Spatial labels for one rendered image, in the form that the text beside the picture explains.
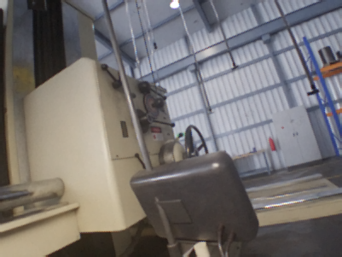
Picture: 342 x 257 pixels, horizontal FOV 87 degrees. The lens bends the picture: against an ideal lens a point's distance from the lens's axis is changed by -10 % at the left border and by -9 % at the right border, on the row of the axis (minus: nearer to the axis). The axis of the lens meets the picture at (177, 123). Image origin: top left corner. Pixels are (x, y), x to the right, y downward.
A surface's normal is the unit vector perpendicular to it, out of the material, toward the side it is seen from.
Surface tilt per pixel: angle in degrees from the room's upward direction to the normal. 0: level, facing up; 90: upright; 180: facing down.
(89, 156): 90
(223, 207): 110
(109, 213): 90
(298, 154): 90
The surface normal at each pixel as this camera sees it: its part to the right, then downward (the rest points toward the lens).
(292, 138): -0.40, -0.07
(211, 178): -0.51, 0.33
